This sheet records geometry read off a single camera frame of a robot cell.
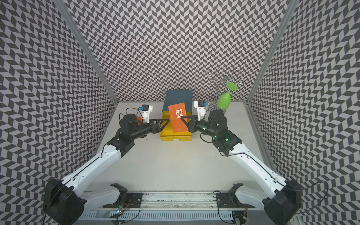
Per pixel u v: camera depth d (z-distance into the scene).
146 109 0.67
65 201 0.37
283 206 0.37
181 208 0.72
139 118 0.67
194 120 0.60
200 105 0.60
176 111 0.67
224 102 0.87
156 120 0.65
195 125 0.58
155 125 0.64
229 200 0.66
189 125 0.63
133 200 0.72
